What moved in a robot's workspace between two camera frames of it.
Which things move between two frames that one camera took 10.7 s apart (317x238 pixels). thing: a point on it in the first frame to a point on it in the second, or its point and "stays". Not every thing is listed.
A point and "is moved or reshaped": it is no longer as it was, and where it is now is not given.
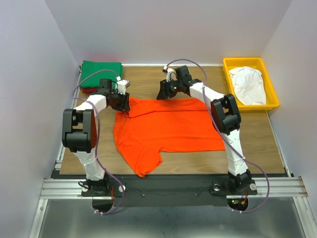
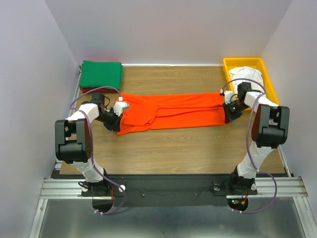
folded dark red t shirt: (88, 89) stays
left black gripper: (124, 105) to (115, 126)
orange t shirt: (150, 127) is moved or reshaped
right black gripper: (164, 90) to (228, 116)
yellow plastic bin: (272, 98) stays
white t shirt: (248, 85) stays
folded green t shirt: (89, 67) stays
